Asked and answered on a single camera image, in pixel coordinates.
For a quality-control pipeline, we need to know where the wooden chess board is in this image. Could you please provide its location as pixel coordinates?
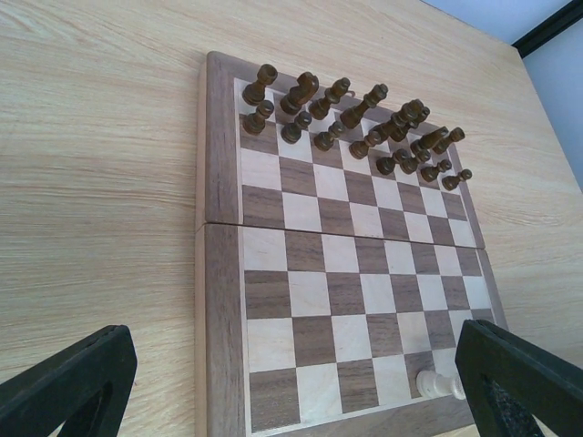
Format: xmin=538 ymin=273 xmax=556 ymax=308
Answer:
xmin=195 ymin=52 xmax=506 ymax=436

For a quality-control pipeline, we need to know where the dark bishop left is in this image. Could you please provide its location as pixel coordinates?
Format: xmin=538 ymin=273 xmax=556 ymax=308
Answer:
xmin=309 ymin=77 xmax=351 ymax=120

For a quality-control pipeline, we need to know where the dark queen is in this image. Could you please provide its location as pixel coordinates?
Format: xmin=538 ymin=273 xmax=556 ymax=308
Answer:
xmin=340 ymin=83 xmax=388 ymax=129

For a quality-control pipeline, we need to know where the dark rook far left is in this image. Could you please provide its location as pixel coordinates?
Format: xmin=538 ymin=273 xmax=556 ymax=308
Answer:
xmin=241 ymin=64 xmax=278 ymax=107

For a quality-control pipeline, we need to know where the dark pawn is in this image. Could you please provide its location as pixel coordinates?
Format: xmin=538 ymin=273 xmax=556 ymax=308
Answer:
xmin=349 ymin=130 xmax=382 ymax=159
xmin=313 ymin=121 xmax=345 ymax=151
xmin=375 ymin=148 xmax=409 ymax=176
xmin=400 ymin=149 xmax=431 ymax=174
xmin=243 ymin=100 xmax=274 ymax=135
xmin=442 ymin=168 xmax=473 ymax=191
xmin=281 ymin=111 xmax=312 ymax=144
xmin=421 ymin=158 xmax=452 ymax=183

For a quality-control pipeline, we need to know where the dark knight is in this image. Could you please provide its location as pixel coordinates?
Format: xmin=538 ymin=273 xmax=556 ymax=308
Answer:
xmin=280 ymin=71 xmax=319 ymax=115
xmin=410 ymin=127 xmax=449 ymax=155

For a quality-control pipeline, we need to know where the dark king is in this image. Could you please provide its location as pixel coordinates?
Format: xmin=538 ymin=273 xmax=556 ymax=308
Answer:
xmin=373 ymin=99 xmax=424 ymax=141

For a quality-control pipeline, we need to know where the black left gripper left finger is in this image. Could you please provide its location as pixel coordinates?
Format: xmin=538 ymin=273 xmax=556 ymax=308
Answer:
xmin=1 ymin=325 xmax=138 ymax=436

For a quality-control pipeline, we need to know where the light wooden king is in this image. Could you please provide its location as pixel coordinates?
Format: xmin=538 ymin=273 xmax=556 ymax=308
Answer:
xmin=415 ymin=371 xmax=466 ymax=401

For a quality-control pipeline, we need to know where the dark knight left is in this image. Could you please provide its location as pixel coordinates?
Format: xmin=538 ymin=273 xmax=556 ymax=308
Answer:
xmin=280 ymin=71 xmax=319 ymax=115

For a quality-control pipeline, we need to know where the dark rook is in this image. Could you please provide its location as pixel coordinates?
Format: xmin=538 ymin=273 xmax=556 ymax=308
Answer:
xmin=433 ymin=127 xmax=465 ymax=155
xmin=241 ymin=64 xmax=278 ymax=107

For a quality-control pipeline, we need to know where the dark rook far right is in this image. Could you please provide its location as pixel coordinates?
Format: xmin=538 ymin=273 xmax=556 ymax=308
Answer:
xmin=433 ymin=127 xmax=465 ymax=155

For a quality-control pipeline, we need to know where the dark knight right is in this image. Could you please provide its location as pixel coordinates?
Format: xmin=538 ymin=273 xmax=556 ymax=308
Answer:
xmin=410 ymin=127 xmax=449 ymax=155

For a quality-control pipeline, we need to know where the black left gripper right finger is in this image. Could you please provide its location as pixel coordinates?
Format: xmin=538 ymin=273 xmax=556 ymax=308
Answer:
xmin=455 ymin=320 xmax=582 ymax=436

